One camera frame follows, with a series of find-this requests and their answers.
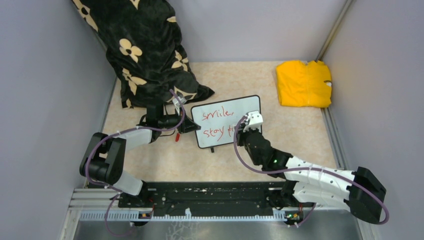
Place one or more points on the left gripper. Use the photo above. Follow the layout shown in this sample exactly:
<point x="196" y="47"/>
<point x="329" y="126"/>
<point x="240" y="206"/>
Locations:
<point x="187" y="126"/>

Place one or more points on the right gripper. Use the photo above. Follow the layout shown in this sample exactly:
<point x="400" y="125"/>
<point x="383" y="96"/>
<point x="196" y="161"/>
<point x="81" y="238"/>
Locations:
<point x="240" y="134"/>

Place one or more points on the black framed whiteboard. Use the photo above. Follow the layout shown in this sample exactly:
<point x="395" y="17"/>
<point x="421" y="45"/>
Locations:
<point x="217" y="120"/>

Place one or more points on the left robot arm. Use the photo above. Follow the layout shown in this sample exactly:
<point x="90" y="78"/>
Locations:
<point x="103" y="161"/>

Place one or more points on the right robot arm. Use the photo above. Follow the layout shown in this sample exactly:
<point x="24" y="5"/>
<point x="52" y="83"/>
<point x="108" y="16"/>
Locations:
<point x="357" y="191"/>

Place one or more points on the yellow folded cloth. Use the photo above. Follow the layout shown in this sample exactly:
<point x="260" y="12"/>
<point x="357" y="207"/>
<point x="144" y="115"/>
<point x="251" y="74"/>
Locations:
<point x="304" y="84"/>

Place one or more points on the black floral blanket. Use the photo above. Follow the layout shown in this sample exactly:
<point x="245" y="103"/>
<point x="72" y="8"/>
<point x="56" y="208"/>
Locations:
<point x="144" y="47"/>

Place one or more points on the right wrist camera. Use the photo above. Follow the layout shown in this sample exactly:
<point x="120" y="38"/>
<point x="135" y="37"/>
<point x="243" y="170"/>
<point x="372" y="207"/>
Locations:
<point x="254" y="121"/>

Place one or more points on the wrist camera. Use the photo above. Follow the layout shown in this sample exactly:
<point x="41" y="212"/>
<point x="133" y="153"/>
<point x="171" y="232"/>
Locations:
<point x="178" y="103"/>
<point x="254" y="121"/>

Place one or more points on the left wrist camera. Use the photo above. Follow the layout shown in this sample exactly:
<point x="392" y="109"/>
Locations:
<point x="178" y="103"/>

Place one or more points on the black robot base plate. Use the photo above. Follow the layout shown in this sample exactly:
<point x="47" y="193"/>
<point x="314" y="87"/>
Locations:
<point x="214" y="200"/>

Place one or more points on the aluminium side rail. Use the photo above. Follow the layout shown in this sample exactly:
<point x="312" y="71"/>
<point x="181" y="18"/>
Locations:
<point x="334" y="139"/>

